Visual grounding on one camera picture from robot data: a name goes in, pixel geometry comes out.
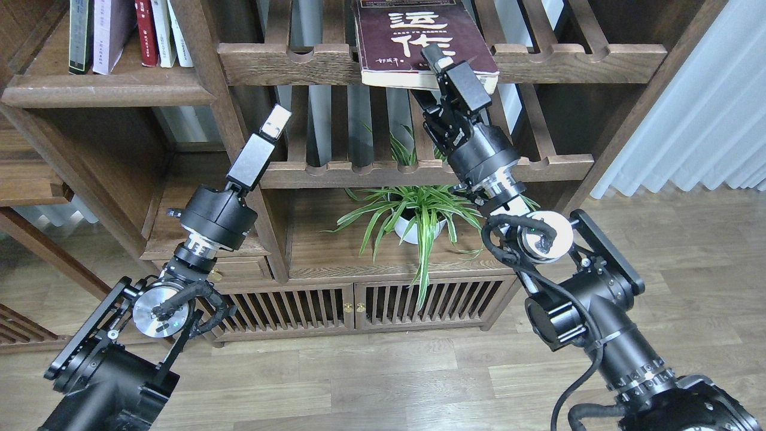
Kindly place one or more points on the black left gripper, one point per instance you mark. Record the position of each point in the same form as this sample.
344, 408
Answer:
222, 216

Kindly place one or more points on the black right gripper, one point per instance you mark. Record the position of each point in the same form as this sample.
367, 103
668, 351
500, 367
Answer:
474, 150

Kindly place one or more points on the maroon book white characters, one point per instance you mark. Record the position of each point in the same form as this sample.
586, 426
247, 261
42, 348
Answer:
391, 34

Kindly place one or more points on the pale lavender white book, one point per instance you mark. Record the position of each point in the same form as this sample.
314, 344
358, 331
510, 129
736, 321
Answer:
113, 23

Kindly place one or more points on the green and black book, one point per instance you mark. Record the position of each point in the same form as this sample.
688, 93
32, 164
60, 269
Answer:
80, 47

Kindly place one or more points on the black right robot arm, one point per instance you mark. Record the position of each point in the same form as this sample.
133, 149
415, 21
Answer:
579, 285

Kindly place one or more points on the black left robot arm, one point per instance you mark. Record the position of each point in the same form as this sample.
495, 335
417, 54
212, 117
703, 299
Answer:
106, 387

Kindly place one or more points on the white teal upright book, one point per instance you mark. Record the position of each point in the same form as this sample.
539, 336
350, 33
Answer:
182, 51

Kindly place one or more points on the white plant pot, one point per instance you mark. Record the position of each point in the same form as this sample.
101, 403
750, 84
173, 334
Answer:
412, 236

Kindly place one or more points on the dark wooden bookshelf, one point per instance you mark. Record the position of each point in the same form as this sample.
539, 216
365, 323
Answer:
256, 130

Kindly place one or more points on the red upright book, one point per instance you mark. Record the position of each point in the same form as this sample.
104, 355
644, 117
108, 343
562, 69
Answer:
146, 34

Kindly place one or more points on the white curtain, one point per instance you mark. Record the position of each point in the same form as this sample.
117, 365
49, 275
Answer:
708, 127

